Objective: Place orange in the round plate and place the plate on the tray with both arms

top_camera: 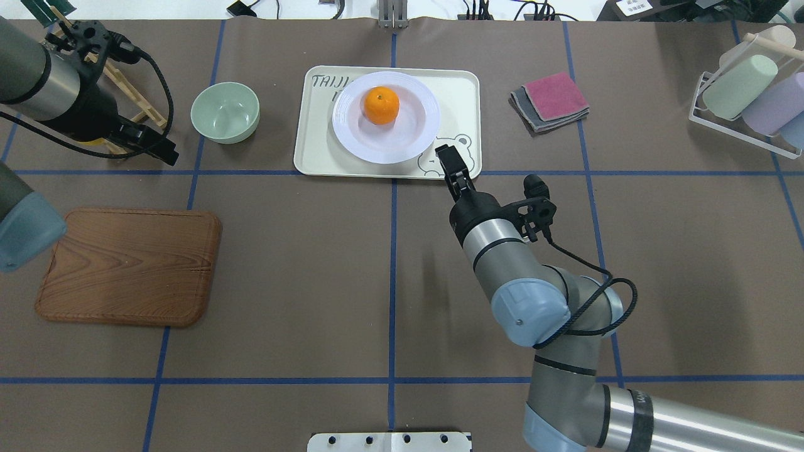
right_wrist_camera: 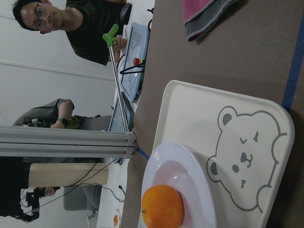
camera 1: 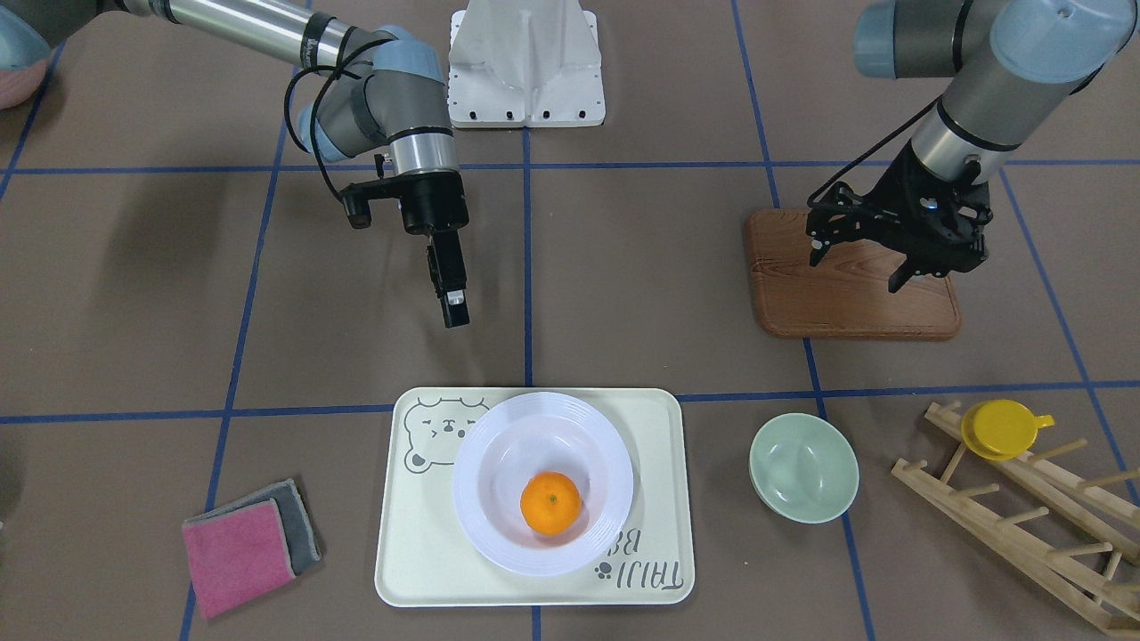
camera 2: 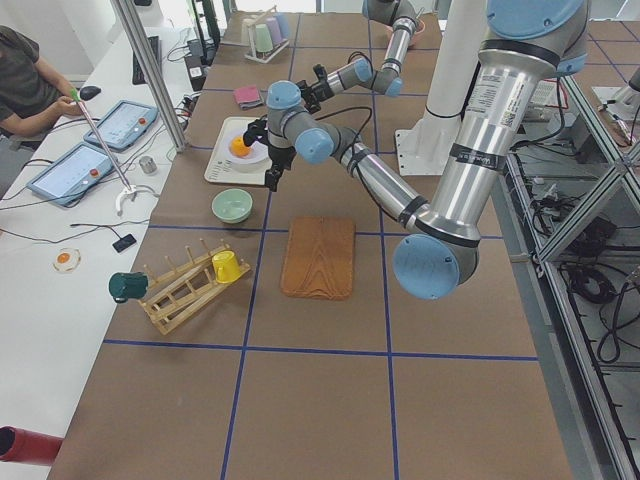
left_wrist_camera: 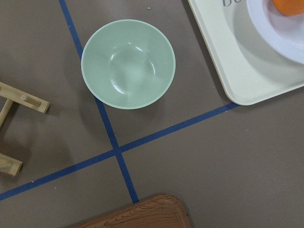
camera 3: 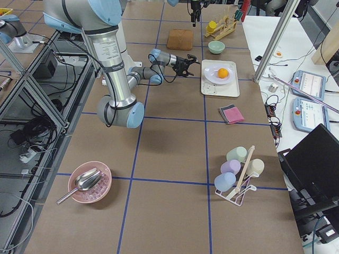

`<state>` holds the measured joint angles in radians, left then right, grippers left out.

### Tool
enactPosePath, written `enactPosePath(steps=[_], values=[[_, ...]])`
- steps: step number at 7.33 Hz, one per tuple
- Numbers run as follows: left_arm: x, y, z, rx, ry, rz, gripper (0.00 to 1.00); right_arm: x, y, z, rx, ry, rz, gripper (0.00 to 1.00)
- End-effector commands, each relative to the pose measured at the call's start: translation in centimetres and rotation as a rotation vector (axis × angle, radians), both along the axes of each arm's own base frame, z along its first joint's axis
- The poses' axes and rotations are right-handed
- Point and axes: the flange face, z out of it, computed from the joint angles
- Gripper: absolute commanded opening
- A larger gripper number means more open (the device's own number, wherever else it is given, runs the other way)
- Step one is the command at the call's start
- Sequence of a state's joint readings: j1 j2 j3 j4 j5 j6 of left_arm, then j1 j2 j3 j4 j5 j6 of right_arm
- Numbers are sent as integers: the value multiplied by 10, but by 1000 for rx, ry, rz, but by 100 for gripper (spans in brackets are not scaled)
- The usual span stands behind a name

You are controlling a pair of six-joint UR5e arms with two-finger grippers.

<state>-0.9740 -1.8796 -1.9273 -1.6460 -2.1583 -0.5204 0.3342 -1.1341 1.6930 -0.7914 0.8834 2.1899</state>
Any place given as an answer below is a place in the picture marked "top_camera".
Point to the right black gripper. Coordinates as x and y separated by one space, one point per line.
475 210

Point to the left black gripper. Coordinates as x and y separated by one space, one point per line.
94 115

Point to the white ceramic plate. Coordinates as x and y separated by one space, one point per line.
411 132

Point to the orange fruit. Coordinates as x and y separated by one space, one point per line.
381 105

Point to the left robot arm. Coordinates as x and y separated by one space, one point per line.
54 87

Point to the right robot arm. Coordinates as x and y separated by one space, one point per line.
563 317

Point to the cream bear serving tray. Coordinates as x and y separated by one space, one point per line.
318 151

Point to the yellow mug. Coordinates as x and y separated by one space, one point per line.
95 142

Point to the wooden dish rack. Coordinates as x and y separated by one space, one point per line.
131 103

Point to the green ceramic bowl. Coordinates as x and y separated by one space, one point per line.
226 113

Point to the grey cloth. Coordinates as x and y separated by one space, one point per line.
531 117

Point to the pink cloth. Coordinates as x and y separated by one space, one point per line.
556 97

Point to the wooden cutting board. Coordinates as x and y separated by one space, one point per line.
126 266

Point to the white cup rack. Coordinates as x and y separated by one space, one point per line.
789 64

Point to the green cup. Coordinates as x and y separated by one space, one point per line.
736 89

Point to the purple cup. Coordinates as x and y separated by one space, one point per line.
776 107

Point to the blue cup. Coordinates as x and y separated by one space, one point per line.
793 131

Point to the beige cup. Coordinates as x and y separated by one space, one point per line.
743 50

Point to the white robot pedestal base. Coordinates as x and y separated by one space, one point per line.
392 441

